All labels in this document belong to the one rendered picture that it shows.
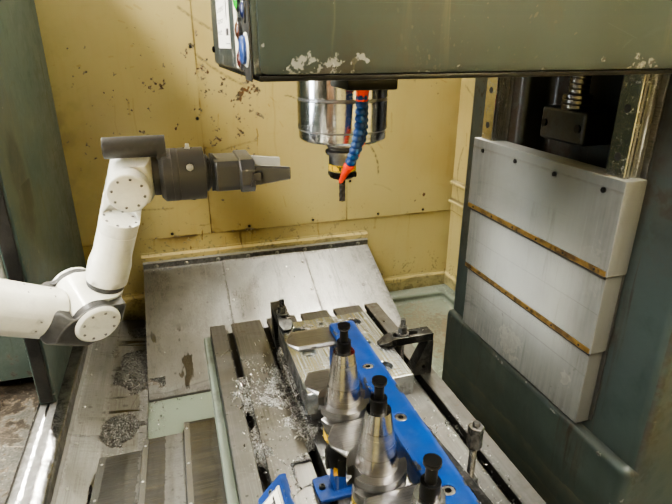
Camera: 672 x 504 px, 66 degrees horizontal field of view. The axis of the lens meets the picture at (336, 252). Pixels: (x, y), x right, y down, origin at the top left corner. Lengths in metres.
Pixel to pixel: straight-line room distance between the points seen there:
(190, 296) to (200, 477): 0.84
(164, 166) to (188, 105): 1.04
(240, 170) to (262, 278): 1.15
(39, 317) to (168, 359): 0.87
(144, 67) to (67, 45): 0.23
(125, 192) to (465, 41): 0.54
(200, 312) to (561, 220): 1.25
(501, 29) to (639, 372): 0.69
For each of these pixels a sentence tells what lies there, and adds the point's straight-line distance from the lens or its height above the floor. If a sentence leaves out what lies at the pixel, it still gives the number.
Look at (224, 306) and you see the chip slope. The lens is 1.91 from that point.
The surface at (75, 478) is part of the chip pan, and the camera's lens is 1.48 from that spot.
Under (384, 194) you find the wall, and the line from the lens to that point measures 2.14.
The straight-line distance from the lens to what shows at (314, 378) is 0.71.
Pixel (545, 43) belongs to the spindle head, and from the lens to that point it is 0.73.
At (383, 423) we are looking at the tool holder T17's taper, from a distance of 0.53.
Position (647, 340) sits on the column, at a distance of 1.08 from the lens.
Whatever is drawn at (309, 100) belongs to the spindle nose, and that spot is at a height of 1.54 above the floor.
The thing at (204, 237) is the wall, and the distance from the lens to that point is 2.03.
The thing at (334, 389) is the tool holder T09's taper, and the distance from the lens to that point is 0.63.
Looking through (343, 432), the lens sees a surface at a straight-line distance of 0.63.
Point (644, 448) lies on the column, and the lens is 1.18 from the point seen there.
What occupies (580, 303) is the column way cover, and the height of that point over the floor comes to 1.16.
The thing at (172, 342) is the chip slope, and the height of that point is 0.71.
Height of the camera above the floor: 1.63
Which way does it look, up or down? 22 degrees down
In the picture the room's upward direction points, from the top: straight up
